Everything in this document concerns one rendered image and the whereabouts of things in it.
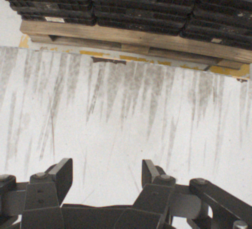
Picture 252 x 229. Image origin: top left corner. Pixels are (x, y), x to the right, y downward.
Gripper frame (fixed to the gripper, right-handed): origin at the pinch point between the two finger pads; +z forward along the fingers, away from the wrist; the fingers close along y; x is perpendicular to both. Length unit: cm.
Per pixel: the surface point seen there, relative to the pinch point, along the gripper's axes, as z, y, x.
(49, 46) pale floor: 94, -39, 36
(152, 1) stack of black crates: 54, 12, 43
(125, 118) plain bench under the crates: 16.4, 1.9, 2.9
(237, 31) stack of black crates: 61, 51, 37
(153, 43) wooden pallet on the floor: 76, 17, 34
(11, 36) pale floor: 96, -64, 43
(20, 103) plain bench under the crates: 17.4, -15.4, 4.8
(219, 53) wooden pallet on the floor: 74, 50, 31
